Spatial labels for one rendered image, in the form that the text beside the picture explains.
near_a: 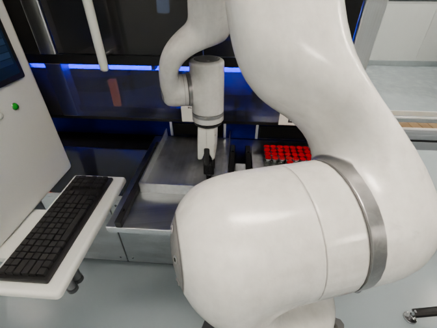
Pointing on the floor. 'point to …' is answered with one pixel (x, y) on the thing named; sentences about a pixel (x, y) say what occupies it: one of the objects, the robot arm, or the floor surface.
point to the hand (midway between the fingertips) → (209, 166)
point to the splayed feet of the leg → (419, 314)
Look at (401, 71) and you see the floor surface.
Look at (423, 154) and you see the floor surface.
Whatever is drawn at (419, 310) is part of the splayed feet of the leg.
